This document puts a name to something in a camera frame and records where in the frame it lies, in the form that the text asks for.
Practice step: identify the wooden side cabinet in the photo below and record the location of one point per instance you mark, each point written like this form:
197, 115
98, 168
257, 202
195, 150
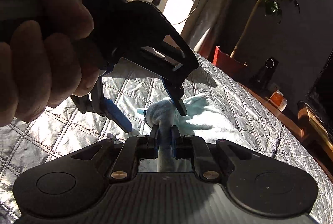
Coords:
289, 124

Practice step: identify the black speaker with ring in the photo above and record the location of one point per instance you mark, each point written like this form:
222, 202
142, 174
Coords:
266, 72

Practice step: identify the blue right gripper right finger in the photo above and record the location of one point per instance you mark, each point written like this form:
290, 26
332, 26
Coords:
176, 142

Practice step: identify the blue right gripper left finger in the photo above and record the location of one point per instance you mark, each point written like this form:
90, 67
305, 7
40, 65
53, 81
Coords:
153, 142

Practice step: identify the grey quilted bed cover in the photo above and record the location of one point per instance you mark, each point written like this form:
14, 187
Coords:
64, 129

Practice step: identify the person's left hand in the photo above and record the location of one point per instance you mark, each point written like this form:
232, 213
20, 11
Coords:
38, 72

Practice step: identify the light blue garment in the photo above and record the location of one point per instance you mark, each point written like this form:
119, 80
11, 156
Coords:
203, 119

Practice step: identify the red plant pot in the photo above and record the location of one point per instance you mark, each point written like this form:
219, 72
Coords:
228, 65

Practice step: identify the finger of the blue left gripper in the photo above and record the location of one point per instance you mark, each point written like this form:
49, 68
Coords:
175, 93
112, 112

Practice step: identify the orange tissue pack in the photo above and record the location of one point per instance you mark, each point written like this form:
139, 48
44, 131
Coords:
278, 100

